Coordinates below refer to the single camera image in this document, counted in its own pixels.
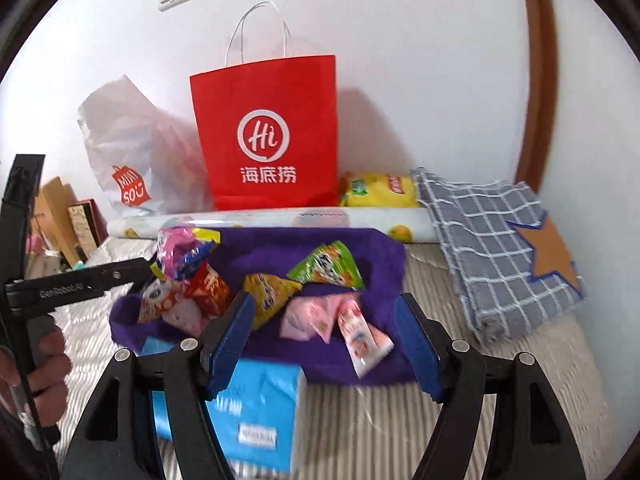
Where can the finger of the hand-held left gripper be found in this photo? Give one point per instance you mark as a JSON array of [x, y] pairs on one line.
[[125, 272]]

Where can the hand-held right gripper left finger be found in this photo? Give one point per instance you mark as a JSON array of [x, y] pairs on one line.
[[230, 345]]

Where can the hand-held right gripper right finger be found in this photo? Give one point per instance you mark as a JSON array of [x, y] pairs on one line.
[[417, 345]]

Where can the long pink lollipop packet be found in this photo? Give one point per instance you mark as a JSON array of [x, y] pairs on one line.
[[362, 342]]

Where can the white pink snack packet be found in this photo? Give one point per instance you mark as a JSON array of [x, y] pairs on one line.
[[167, 307]]

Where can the magenta snack packet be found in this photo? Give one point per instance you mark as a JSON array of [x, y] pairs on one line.
[[177, 252]]

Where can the red snack packet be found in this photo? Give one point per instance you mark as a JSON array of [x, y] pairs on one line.
[[210, 285]]

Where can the pale pink snack packet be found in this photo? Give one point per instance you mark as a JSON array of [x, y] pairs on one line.
[[307, 317]]

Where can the person's left hand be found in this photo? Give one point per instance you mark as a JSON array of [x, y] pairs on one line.
[[50, 360]]

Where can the small patterned box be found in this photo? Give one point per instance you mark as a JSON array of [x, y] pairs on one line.
[[87, 230]]

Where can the blue tissue pack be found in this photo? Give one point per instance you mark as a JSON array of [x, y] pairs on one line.
[[265, 410]]

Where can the brown cardboard box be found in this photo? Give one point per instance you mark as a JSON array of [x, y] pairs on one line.
[[55, 210]]

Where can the purple cloth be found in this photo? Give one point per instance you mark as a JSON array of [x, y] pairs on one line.
[[380, 265]]

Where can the small yellow green snack packet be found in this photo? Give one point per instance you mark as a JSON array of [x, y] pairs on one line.
[[207, 236]]

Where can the grey checked cloth with star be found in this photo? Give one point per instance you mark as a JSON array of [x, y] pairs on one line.
[[480, 255]]

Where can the white plastic bag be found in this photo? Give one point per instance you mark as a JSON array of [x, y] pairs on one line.
[[130, 150]]

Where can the green triangular snack packet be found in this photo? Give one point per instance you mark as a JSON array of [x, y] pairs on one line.
[[325, 262]]

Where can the rolled printed white mat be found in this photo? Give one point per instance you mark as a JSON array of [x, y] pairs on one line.
[[280, 219]]

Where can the yellow chip bag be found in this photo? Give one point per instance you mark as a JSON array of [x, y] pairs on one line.
[[375, 190]]

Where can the red paper bag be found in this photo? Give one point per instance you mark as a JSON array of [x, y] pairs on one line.
[[265, 110]]

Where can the brown wooden bed frame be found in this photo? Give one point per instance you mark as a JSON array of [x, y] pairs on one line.
[[537, 85]]

